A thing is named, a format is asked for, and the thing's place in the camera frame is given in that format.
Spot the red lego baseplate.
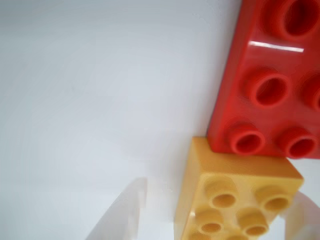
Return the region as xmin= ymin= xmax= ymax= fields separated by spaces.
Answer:
xmin=206 ymin=0 xmax=320 ymax=160

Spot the yellow lego brick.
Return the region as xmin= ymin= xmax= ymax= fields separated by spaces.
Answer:
xmin=174 ymin=136 xmax=305 ymax=240

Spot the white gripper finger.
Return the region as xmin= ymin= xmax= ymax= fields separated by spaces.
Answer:
xmin=281 ymin=191 xmax=320 ymax=240
xmin=84 ymin=177 xmax=149 ymax=240

